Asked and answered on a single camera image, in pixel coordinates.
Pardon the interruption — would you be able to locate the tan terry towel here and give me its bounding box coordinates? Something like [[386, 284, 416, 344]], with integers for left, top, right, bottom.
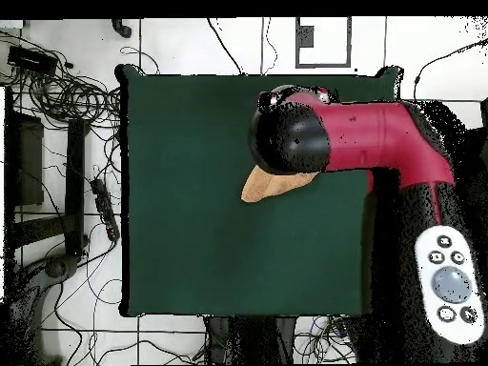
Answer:
[[240, 165, 320, 204]]

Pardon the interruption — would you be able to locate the dark square block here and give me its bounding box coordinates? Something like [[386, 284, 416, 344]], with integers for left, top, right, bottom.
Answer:
[[296, 25, 315, 50]]

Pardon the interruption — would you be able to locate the dark green table cloth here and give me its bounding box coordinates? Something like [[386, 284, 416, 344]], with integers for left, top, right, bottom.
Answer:
[[113, 63, 405, 319]]

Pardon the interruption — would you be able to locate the black hook-shaped object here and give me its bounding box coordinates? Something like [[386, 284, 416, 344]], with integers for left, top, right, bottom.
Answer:
[[111, 17, 134, 40]]

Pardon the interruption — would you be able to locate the black power strip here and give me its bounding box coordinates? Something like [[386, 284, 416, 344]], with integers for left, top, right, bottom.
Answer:
[[90, 177, 121, 243]]

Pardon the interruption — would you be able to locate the black adapter box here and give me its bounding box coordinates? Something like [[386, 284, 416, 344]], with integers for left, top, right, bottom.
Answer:
[[6, 44, 59, 76]]

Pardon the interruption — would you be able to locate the dark stand base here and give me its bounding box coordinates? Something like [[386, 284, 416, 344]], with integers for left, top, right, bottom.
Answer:
[[7, 253, 81, 365]]

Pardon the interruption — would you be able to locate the grey rectangular frame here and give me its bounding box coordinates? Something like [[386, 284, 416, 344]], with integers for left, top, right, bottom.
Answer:
[[295, 16, 353, 70]]

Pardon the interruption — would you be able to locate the black cable with connector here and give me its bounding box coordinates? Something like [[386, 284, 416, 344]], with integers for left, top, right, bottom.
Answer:
[[413, 36, 488, 101]]

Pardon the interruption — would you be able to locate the black frame stand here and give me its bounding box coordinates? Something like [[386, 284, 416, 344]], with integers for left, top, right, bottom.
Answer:
[[2, 86, 92, 260]]

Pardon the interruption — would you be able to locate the black cable tangle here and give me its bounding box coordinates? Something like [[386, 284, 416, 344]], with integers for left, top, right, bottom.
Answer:
[[0, 28, 123, 132]]

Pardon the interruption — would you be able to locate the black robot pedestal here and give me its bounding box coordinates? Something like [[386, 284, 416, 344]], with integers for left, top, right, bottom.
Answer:
[[205, 315, 298, 365]]

